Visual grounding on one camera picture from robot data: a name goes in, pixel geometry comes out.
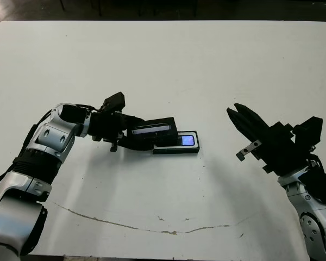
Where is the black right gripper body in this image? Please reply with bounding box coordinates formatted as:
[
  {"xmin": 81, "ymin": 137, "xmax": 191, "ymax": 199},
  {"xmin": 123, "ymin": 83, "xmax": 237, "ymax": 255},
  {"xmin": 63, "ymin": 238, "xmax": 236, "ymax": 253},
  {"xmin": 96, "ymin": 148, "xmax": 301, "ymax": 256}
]
[{"xmin": 235, "ymin": 121, "xmax": 312, "ymax": 177}]

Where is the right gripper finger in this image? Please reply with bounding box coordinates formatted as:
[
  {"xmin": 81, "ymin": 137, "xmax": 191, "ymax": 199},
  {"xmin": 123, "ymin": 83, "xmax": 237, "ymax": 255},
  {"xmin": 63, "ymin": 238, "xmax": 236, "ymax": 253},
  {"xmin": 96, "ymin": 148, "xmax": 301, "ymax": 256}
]
[
  {"xmin": 226, "ymin": 108, "xmax": 261, "ymax": 147},
  {"xmin": 234, "ymin": 103, "xmax": 274, "ymax": 142}
]

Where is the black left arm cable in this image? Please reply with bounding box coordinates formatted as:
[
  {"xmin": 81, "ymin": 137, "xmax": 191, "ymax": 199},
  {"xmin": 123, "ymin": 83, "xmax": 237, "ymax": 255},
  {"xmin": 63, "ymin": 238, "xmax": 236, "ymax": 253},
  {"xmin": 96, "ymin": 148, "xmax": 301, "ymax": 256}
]
[{"xmin": 0, "ymin": 104, "xmax": 101, "ymax": 196}]

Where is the black printed box lid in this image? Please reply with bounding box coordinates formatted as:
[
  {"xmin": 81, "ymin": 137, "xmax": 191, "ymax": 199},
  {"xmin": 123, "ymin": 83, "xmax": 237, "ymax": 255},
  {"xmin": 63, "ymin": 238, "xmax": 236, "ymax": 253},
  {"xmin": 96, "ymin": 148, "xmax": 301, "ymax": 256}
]
[{"xmin": 126, "ymin": 116, "xmax": 179, "ymax": 145}]

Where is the black box with white insert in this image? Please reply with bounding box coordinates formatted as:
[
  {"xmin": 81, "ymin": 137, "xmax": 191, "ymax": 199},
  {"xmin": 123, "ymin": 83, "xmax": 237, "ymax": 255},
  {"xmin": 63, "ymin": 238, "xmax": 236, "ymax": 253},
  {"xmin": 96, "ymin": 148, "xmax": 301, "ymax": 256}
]
[{"xmin": 152, "ymin": 131, "xmax": 201, "ymax": 156}]

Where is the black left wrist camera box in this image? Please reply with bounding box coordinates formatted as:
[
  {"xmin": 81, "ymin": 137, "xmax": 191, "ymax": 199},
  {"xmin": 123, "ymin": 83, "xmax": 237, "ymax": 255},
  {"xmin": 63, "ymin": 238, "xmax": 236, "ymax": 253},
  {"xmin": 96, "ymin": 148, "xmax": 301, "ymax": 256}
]
[{"xmin": 102, "ymin": 92, "xmax": 126, "ymax": 113}]

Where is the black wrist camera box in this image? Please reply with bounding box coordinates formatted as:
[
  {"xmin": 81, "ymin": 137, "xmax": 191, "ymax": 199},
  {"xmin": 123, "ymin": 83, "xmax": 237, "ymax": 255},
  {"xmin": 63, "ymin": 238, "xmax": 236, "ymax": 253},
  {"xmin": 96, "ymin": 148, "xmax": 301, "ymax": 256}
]
[
  {"xmin": 292, "ymin": 116, "xmax": 323, "ymax": 149},
  {"xmin": 102, "ymin": 92, "xmax": 126, "ymax": 113}
]

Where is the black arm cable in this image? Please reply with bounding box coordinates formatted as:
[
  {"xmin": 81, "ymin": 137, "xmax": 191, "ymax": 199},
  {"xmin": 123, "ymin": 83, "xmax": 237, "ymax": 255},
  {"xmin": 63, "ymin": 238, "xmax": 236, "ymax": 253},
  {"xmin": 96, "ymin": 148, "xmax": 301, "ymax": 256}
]
[
  {"xmin": 0, "ymin": 104, "xmax": 101, "ymax": 196},
  {"xmin": 306, "ymin": 153, "xmax": 325, "ymax": 175}
]

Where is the slim black camera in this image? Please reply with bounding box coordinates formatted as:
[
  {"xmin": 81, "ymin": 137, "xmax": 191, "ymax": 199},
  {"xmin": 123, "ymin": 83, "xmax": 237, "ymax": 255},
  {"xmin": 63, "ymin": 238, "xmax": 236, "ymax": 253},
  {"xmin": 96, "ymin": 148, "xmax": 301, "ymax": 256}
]
[{"xmin": 178, "ymin": 134, "xmax": 196, "ymax": 147}]

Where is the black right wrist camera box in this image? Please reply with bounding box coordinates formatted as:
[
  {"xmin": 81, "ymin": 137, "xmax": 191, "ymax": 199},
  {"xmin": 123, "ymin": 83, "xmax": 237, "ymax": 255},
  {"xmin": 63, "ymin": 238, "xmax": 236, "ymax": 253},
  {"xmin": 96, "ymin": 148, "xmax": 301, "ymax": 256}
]
[{"xmin": 292, "ymin": 116, "xmax": 323, "ymax": 149}]

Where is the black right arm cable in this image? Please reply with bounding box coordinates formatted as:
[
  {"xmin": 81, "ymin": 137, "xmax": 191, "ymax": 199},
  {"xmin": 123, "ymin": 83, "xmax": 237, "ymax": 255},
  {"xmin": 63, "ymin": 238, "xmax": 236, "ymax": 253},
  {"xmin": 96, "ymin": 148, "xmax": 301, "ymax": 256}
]
[{"xmin": 306, "ymin": 153, "xmax": 325, "ymax": 175}]

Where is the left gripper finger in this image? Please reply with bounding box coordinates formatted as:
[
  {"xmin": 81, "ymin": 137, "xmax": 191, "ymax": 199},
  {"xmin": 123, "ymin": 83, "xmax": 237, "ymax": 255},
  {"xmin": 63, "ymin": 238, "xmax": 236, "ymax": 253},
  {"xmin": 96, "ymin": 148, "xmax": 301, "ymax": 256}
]
[
  {"xmin": 124, "ymin": 115, "xmax": 149, "ymax": 128},
  {"xmin": 118, "ymin": 135, "xmax": 155, "ymax": 152}
]

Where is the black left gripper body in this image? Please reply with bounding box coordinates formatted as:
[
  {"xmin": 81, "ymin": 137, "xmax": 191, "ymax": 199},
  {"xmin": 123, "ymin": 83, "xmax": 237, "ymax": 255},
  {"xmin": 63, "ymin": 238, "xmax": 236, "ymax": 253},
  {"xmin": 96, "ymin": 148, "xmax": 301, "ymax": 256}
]
[{"xmin": 88, "ymin": 110, "xmax": 131, "ymax": 152}]

